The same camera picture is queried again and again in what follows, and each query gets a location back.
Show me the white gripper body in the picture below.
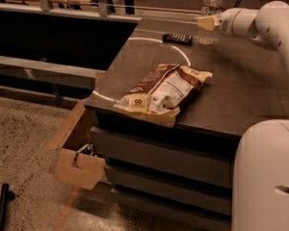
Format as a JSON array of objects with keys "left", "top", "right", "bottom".
[{"left": 219, "top": 8, "right": 258, "bottom": 38}]

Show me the black metal stand leg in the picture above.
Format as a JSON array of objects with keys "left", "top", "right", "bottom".
[{"left": 0, "top": 183, "right": 15, "bottom": 231}]

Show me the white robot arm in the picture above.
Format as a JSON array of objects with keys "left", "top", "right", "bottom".
[{"left": 197, "top": 1, "right": 289, "bottom": 231}]

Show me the grey metal railing frame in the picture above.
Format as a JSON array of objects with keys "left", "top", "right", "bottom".
[{"left": 0, "top": 0, "right": 289, "bottom": 91}]

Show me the clear plastic water bottle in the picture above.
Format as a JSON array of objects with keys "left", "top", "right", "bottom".
[{"left": 198, "top": 0, "right": 223, "bottom": 45}]

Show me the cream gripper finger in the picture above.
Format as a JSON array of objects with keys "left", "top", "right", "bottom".
[{"left": 197, "top": 15, "right": 219, "bottom": 31}]

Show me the brown and white snack bag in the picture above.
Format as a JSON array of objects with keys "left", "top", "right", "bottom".
[{"left": 114, "top": 64, "right": 213, "bottom": 127}]

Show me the dark rxbar chocolate bar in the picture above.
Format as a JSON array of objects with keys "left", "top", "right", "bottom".
[{"left": 162, "top": 34, "right": 193, "bottom": 46}]

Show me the grey drawer cabinet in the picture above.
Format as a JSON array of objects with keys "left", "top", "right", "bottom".
[{"left": 85, "top": 16, "right": 289, "bottom": 231}]

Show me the open cardboard box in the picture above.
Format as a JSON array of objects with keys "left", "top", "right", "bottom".
[{"left": 45, "top": 98, "right": 105, "bottom": 190}]

